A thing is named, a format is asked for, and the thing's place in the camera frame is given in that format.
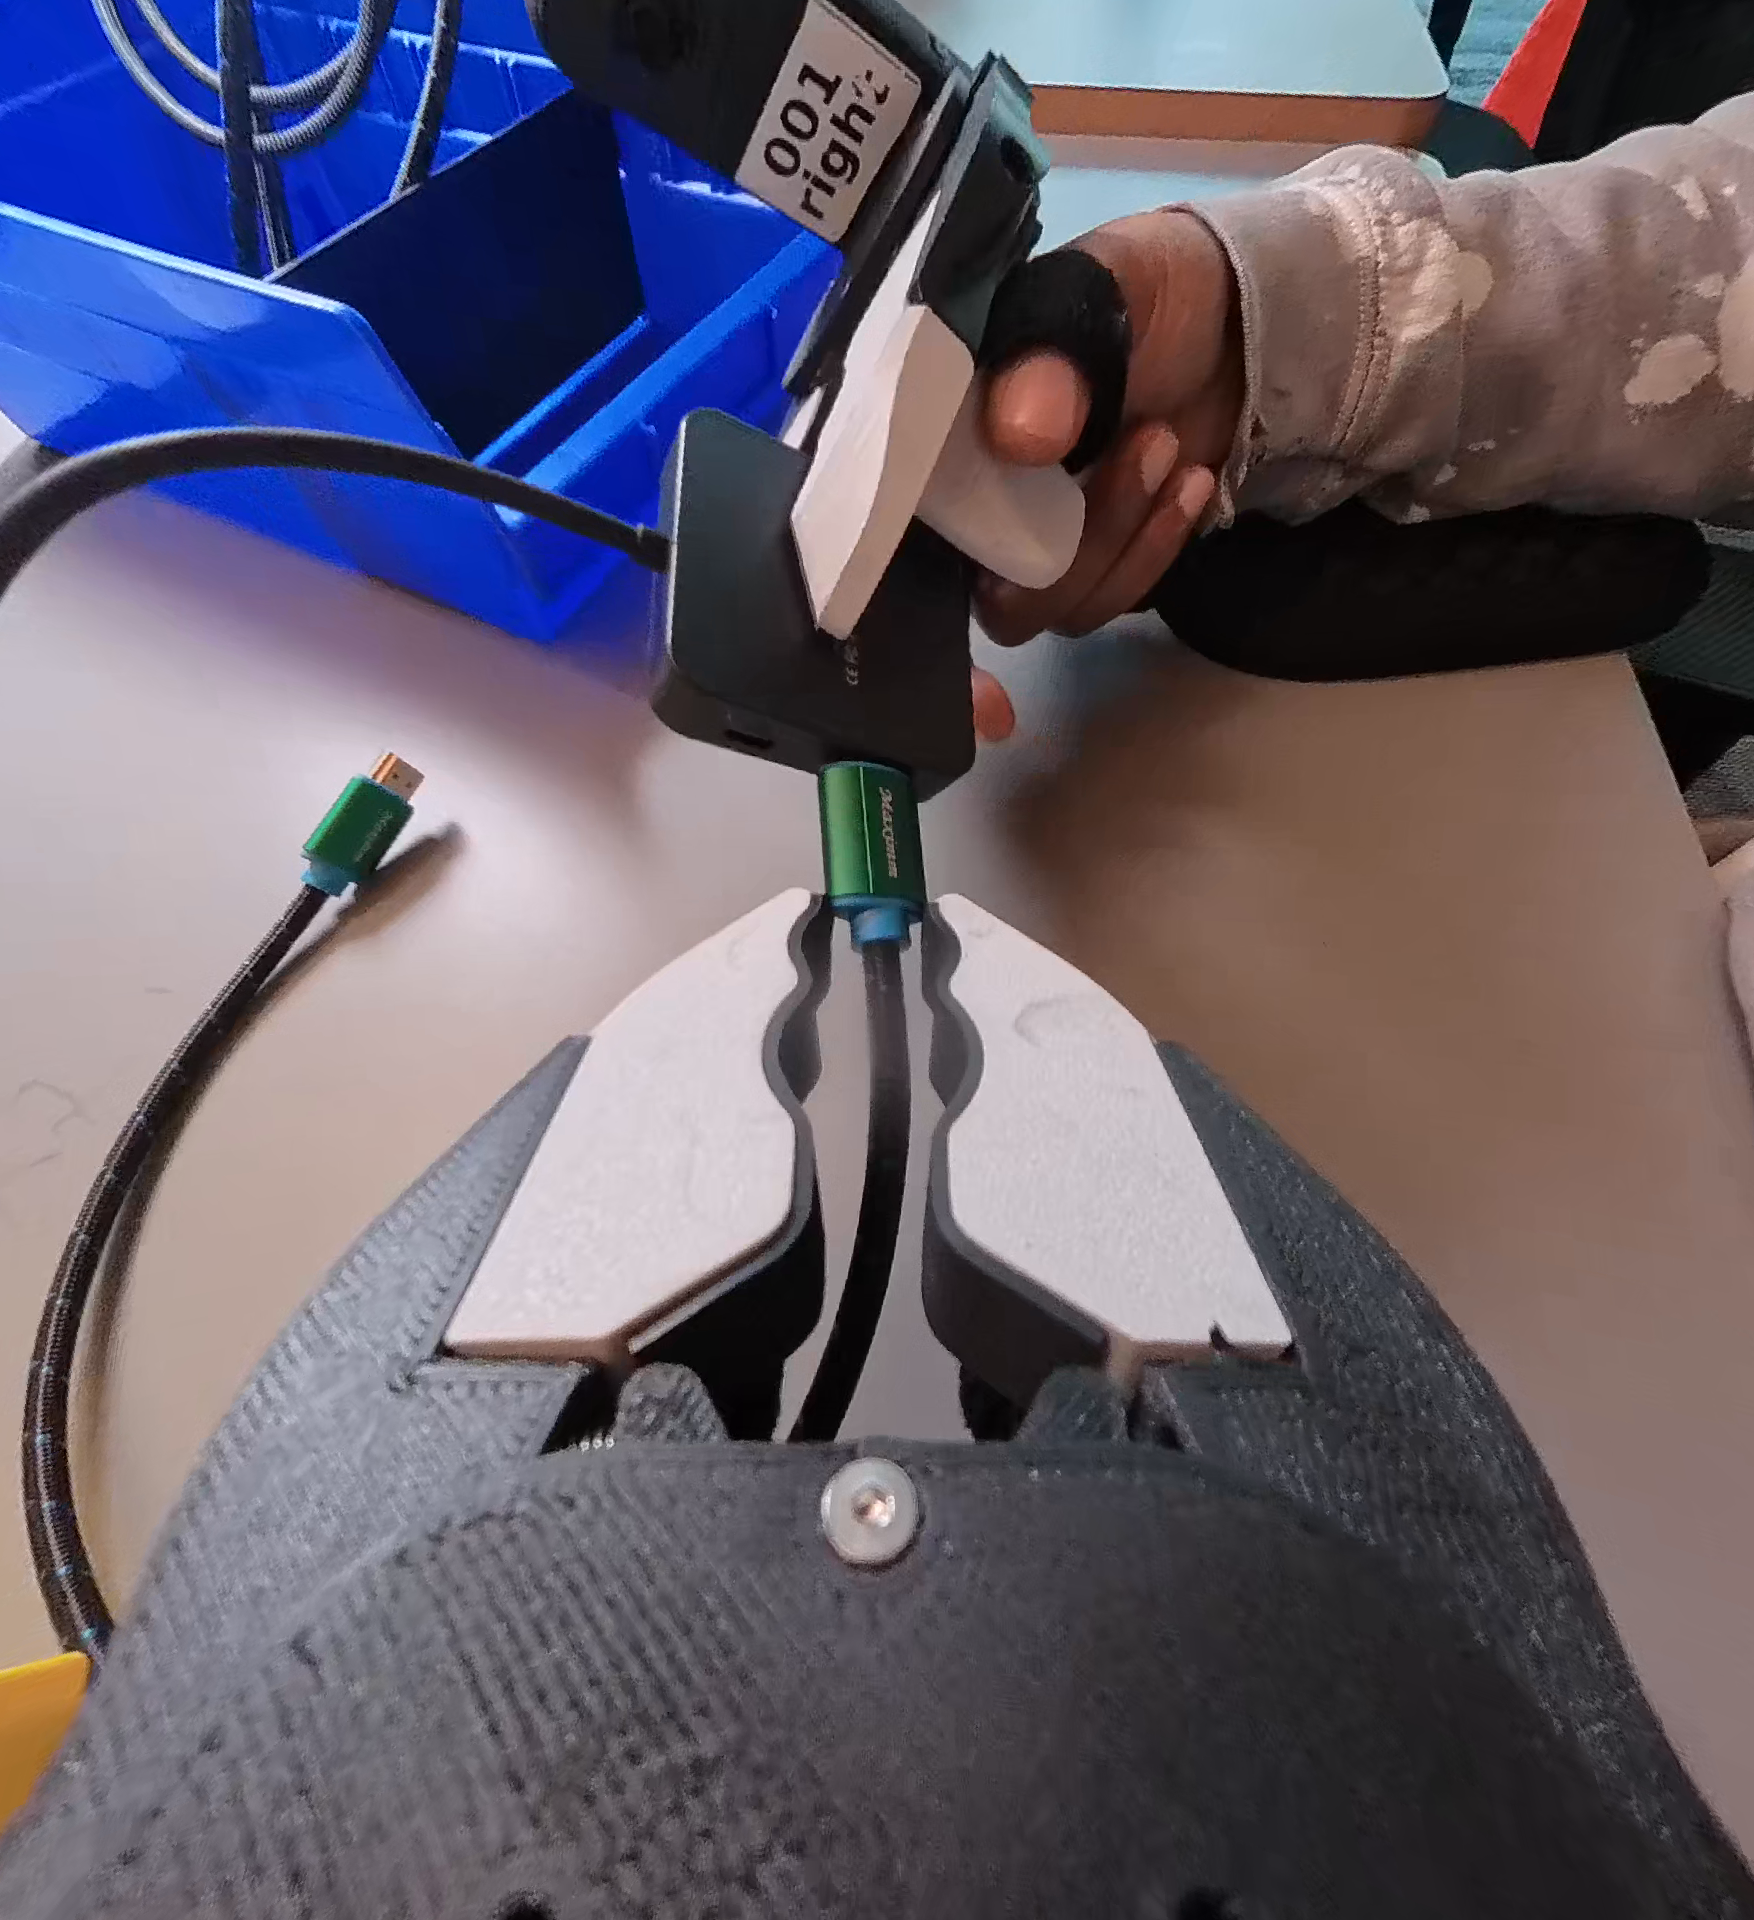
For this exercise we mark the black wrist rest pad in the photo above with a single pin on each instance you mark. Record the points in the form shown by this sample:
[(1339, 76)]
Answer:
[(1417, 599)]

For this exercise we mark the black bin divider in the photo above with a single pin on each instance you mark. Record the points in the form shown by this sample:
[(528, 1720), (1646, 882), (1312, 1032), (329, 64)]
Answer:
[(473, 287)]

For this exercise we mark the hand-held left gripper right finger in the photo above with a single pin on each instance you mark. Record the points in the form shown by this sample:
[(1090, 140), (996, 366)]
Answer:
[(1103, 1169)]

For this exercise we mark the person's right forearm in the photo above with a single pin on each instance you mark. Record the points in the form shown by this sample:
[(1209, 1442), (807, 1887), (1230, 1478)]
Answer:
[(1491, 330)]

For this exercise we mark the dark grey usb hub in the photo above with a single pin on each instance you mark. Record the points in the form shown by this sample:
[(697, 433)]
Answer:
[(756, 631)]

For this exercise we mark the blue plastic bin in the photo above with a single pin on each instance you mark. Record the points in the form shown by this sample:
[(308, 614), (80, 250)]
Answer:
[(143, 330)]

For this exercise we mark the person's right hand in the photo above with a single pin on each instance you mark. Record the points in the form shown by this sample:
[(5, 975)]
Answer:
[(1178, 389)]

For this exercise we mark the wood edged grey table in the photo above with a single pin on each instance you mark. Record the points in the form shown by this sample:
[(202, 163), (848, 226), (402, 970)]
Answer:
[(1237, 45)]

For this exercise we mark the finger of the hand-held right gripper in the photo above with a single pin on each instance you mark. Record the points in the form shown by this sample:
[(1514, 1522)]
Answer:
[(878, 482)]

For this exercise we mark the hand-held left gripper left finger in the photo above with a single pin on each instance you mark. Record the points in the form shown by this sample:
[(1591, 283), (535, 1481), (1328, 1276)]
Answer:
[(637, 1155)]

